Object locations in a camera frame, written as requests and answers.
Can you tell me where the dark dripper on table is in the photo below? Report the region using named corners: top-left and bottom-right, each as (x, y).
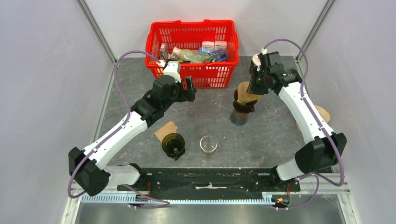
top-left (162, 133), bottom-right (185, 161)

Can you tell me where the slotted white cable duct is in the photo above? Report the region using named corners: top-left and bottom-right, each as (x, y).
top-left (81, 192), bottom-right (276, 205)

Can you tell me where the black wrapped paper roll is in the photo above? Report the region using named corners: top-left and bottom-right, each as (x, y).
top-left (249, 54), bottom-right (258, 77)

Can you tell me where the brown dripper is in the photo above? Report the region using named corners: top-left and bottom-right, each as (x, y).
top-left (233, 90), bottom-right (258, 114)

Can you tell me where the white pink carton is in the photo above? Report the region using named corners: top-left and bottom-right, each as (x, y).
top-left (202, 41), bottom-right (215, 51)
top-left (214, 41), bottom-right (227, 51)

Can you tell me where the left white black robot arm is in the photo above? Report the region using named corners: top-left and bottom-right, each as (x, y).
top-left (68, 75), bottom-right (197, 198)

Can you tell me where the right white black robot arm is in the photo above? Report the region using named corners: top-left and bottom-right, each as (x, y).
top-left (247, 51), bottom-right (347, 191)

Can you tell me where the small grey pouch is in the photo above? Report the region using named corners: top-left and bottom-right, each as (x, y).
top-left (159, 42), bottom-right (171, 61)

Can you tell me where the brown paper coffee filter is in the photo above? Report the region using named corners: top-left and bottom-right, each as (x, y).
top-left (237, 81), bottom-right (262, 105)

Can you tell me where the blue green box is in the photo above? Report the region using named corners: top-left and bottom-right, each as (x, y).
top-left (198, 47), bottom-right (227, 63)

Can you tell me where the clear plastic bottle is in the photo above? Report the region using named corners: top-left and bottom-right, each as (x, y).
top-left (172, 47), bottom-right (205, 63)

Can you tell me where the red plastic shopping basket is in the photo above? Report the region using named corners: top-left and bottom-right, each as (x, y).
top-left (145, 20), bottom-right (239, 89)

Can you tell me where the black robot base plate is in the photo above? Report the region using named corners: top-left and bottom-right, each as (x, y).
top-left (132, 163), bottom-right (301, 200)

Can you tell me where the small clear glass beaker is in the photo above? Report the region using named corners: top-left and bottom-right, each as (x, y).
top-left (199, 135), bottom-right (218, 156)

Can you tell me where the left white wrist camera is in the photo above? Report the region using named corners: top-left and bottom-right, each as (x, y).
top-left (157, 61), bottom-right (182, 83)

